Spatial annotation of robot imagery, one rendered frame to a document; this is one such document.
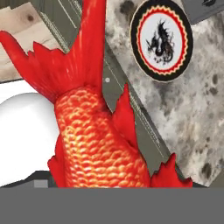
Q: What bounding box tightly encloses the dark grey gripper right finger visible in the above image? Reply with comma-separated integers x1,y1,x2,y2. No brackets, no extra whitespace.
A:
192,181,210,189

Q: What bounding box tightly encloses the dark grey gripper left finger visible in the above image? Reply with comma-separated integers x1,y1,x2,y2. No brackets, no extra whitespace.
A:
8,170,58,189

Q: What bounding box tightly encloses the red orange fish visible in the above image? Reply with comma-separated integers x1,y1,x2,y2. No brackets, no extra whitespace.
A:
0,0,194,189

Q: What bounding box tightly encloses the white round object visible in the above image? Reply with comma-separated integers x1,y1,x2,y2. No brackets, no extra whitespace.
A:
0,79,60,187

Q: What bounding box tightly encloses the round plate with dragon print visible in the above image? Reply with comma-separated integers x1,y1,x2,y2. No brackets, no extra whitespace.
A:
129,0,194,83

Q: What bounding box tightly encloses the dark grey flat object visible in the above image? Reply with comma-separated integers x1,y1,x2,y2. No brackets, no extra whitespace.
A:
181,0,224,25

